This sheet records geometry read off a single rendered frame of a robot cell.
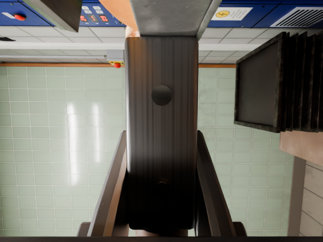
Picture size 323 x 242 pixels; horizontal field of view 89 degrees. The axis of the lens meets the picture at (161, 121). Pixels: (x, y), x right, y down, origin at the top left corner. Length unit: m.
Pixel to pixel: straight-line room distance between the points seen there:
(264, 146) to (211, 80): 0.70
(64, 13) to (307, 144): 0.94
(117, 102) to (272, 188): 1.48
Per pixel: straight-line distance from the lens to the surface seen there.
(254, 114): 0.70
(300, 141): 0.96
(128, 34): 0.18
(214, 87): 1.39
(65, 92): 1.53
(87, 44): 1.02
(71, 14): 0.47
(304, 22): 0.83
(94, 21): 0.71
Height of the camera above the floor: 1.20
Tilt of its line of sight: level
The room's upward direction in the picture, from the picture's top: 90 degrees counter-clockwise
